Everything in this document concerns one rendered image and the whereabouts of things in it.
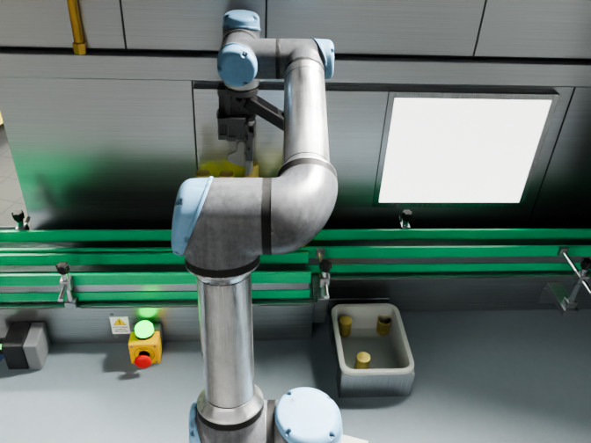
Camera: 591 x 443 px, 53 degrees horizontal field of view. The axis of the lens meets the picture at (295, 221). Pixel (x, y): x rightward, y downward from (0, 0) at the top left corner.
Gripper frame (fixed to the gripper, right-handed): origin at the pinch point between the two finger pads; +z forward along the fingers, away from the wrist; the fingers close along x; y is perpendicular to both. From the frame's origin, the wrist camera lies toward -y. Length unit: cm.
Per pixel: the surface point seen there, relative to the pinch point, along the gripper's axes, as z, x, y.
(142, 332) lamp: 33.4, 22.0, 24.5
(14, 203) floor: 117, -150, 137
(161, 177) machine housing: 12.4, -13.9, 24.5
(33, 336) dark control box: 35, 23, 50
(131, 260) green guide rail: 23.4, 7.7, 28.9
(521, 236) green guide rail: 24, -8, -73
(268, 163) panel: 6.4, -12.5, -3.8
